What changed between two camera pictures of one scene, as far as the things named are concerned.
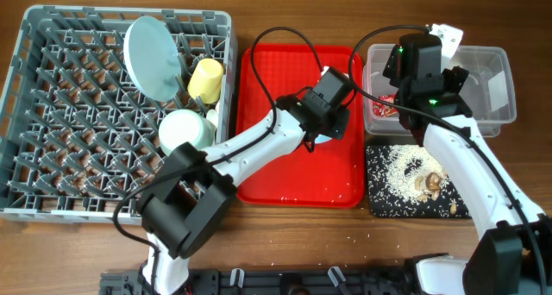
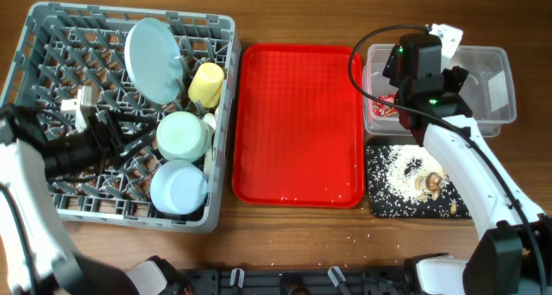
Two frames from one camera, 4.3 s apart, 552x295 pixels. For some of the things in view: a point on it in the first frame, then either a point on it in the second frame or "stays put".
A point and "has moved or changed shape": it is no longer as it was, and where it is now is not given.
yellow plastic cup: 206,79 stays put
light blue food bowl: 322,138 has moved or changed shape
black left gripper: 340,130 -> 109,141
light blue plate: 153,57 stays put
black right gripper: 453,79 stays put
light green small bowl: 182,126 stays put
